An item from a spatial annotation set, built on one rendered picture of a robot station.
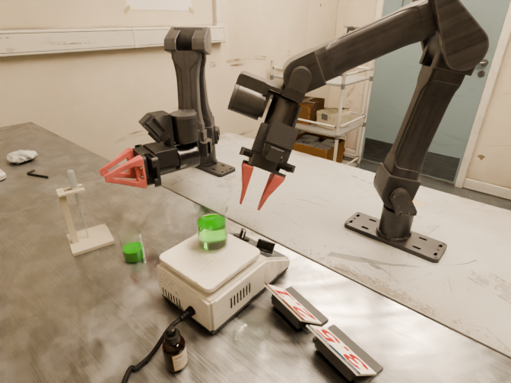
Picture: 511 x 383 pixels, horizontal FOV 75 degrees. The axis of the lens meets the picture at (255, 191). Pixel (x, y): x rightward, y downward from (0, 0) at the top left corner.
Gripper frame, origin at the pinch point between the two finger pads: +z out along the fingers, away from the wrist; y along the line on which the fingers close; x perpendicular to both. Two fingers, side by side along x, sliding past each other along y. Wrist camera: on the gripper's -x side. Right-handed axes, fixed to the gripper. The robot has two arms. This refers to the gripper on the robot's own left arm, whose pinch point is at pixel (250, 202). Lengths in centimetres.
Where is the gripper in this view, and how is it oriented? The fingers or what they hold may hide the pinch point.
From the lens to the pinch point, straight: 62.7
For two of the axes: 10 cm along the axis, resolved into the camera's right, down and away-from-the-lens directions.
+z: -3.4, 9.4, 0.6
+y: 9.4, 3.3, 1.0
